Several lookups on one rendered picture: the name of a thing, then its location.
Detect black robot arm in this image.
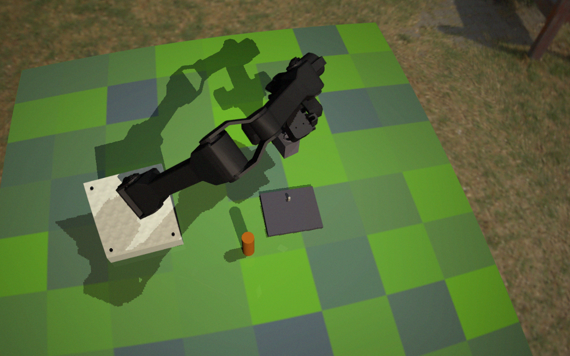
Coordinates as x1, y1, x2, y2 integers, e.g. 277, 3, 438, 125
116, 53, 326, 220

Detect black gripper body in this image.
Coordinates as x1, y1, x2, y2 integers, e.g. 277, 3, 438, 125
241, 98, 323, 145

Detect dark brown cylinder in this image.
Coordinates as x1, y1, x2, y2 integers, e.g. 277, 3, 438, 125
241, 232, 255, 256

